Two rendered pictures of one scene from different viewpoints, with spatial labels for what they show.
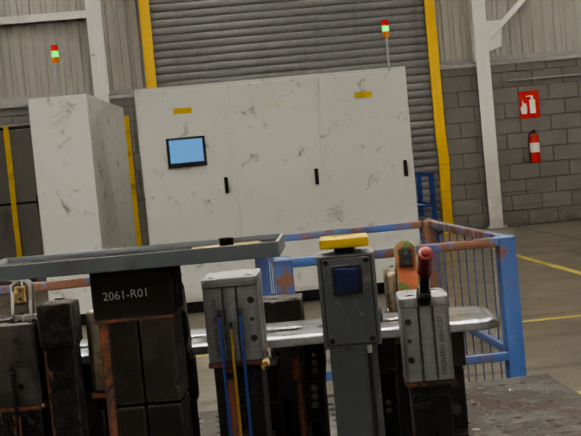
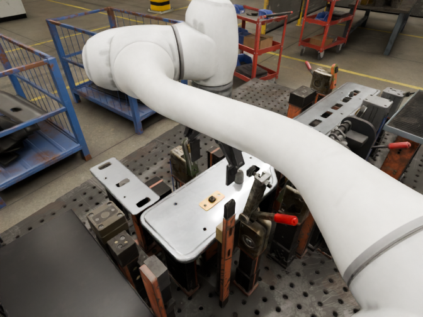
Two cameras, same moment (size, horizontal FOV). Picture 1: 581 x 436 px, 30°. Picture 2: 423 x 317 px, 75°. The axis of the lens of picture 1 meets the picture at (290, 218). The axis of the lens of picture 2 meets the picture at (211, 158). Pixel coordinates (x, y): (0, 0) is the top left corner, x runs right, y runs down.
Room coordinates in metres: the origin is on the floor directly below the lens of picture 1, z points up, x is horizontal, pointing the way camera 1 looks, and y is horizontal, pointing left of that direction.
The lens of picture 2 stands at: (1.33, 1.30, 1.64)
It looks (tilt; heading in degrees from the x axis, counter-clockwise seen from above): 40 degrees down; 312
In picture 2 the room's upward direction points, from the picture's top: straight up
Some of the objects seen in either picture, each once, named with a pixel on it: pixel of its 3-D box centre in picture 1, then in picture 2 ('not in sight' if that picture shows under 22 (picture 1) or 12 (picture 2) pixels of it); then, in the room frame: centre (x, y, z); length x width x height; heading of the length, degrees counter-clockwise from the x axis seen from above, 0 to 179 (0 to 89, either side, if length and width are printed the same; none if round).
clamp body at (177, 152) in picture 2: not in sight; (185, 186); (1.91, 0.81, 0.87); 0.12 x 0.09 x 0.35; 177
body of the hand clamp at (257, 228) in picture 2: not in sight; (250, 256); (1.54, 0.88, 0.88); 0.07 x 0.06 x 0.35; 177
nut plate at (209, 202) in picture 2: not in sight; (212, 199); (1.71, 0.88, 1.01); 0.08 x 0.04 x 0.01; 87
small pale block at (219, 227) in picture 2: not in sight; (223, 264); (1.59, 0.96, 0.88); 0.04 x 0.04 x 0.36; 87
